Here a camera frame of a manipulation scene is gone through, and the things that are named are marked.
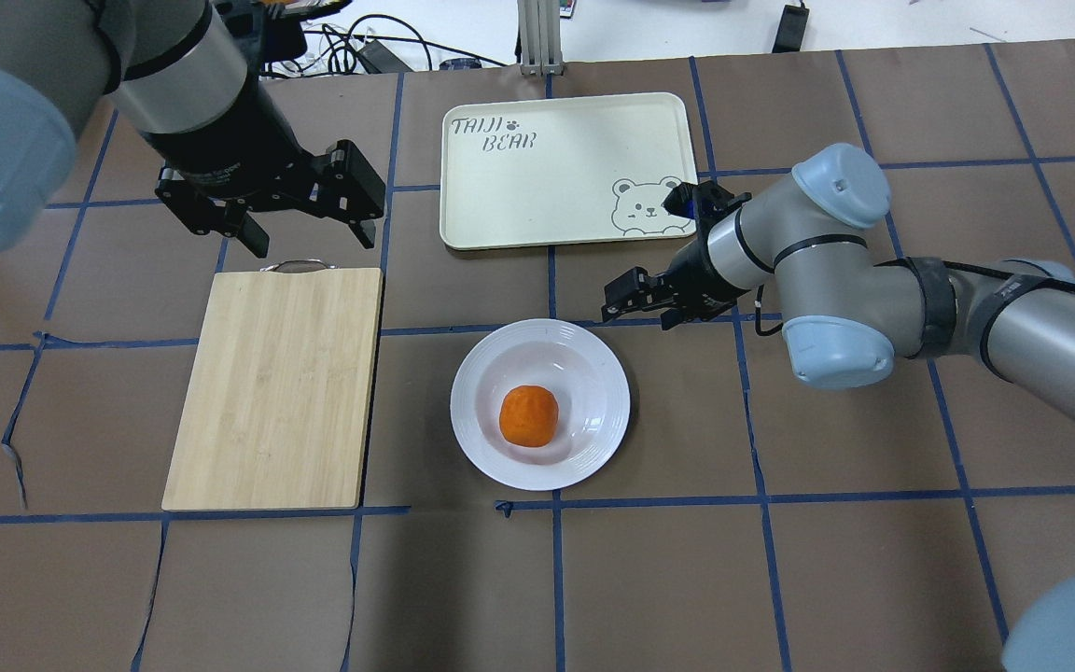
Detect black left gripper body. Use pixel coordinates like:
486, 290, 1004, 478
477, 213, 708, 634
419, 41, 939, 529
155, 84, 385, 239

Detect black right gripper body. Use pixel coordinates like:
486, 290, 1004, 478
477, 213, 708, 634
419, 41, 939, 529
603, 180, 753, 324

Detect white round plate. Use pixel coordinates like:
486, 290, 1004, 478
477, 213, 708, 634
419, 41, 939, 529
452, 318, 632, 492

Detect orange fruit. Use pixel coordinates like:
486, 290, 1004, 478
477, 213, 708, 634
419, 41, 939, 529
496, 385, 560, 448

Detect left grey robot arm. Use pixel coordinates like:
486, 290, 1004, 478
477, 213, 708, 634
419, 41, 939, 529
0, 1, 385, 259

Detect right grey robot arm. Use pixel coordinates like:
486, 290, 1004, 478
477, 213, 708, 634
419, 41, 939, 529
600, 142, 1075, 421

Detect cream bear tray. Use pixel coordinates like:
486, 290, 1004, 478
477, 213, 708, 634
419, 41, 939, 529
439, 91, 698, 251

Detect bamboo cutting board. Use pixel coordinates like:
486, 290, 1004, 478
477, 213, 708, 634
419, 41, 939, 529
161, 267, 384, 513

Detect black power adapter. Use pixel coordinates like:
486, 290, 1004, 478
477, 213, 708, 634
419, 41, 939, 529
771, 1, 809, 54

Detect black tangled cables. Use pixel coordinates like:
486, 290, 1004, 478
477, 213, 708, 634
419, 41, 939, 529
258, 5, 510, 76

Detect aluminium frame post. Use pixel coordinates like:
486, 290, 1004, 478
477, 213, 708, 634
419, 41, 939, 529
517, 0, 565, 77

